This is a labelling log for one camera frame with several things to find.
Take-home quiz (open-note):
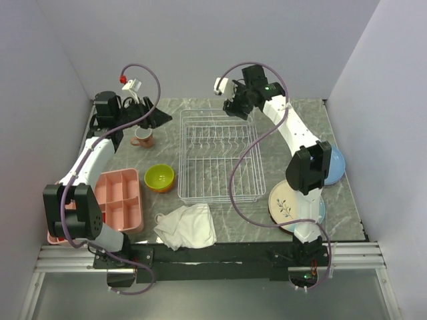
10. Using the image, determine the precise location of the aluminium rail frame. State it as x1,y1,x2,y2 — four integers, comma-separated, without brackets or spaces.
19,242,402,319

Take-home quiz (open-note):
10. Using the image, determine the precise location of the pink printed ceramic mug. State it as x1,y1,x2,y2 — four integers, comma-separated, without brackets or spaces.
130,127,155,149

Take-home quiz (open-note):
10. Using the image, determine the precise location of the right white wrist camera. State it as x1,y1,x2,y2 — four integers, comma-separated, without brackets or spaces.
213,77,236,101

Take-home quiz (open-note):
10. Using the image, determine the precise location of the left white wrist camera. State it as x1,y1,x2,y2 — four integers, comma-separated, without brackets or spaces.
122,79,141,103

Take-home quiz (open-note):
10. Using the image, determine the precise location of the light blue plate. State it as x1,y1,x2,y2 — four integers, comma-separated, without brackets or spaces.
324,145,346,185

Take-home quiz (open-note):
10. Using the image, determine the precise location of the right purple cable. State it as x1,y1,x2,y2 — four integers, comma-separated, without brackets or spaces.
220,62,334,291

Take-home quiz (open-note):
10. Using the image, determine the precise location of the purple cable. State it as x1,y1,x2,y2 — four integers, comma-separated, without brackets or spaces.
61,63,161,296
220,62,334,291

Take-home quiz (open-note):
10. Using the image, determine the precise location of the black base beam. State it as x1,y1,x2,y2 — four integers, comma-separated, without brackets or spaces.
92,233,371,288

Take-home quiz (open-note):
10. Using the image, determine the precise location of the white cloth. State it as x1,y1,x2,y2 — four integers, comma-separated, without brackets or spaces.
153,203,217,251

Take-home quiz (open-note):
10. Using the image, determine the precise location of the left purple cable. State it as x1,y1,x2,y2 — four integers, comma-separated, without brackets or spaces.
61,63,161,296

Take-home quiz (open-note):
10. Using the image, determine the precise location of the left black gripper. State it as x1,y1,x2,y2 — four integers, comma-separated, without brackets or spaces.
115,96,172,130

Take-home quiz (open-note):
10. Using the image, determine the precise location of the white wire dish rack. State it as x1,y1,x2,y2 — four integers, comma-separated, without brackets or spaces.
177,109,266,204

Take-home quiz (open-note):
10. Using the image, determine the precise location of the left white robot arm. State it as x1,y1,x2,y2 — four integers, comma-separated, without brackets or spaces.
43,91,172,268

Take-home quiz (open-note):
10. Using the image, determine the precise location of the beige blue leaf plate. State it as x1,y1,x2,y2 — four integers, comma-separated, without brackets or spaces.
268,180,326,224

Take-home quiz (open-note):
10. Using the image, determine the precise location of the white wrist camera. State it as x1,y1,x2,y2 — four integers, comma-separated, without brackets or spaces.
122,79,141,103
213,77,236,101

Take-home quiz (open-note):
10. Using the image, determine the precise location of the yellow-green bowl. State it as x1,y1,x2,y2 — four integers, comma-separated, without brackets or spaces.
144,164,175,182

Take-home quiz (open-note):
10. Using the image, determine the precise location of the pink compartment tray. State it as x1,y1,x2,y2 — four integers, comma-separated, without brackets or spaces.
63,168,143,234

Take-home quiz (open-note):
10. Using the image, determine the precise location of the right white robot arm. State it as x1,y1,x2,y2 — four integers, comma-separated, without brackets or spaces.
213,61,332,265

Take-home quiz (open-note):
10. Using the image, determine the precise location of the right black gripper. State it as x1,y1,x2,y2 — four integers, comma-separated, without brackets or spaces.
223,79,254,121

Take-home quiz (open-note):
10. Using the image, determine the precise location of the red item in tray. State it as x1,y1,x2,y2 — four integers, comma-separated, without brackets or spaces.
65,212,105,240

